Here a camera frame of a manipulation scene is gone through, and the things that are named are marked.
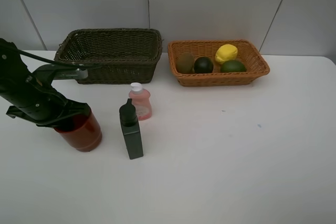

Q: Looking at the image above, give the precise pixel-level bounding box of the dark brown wicker basket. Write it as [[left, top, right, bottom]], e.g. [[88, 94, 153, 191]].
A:
[[54, 28, 162, 84]]

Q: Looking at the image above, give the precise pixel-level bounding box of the dark green square bottle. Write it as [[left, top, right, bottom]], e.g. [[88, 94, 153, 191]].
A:
[[119, 98, 144, 159]]

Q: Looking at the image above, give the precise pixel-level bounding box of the pink soap bottle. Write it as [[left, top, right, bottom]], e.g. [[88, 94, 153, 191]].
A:
[[129, 82, 152, 121]]

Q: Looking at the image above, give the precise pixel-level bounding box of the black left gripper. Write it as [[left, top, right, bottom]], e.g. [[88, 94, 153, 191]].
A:
[[5, 78, 90, 132]]

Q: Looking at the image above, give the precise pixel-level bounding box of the red plastic cup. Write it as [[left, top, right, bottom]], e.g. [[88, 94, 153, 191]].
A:
[[54, 109, 102, 152]]

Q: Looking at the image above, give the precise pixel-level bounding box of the orange wicker basket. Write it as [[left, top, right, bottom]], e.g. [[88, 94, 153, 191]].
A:
[[167, 39, 270, 87]]

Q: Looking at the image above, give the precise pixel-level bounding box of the dark mangosteen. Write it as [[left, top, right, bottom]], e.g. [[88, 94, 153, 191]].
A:
[[194, 57, 214, 73]]

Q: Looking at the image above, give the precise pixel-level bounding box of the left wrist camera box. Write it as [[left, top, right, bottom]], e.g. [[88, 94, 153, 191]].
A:
[[33, 64, 88, 82]]

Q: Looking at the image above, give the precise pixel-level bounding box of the green lime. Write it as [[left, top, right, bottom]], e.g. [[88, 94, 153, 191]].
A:
[[220, 60, 247, 73]]

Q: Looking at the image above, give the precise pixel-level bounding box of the brown kiwi fruit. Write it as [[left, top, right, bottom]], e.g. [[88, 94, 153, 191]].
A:
[[176, 52, 194, 74]]

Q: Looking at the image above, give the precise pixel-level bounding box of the yellow lemon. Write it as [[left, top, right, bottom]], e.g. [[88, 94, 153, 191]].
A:
[[215, 44, 238, 65]]

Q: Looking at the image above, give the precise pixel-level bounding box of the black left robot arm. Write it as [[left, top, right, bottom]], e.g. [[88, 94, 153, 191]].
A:
[[1, 39, 91, 131]]

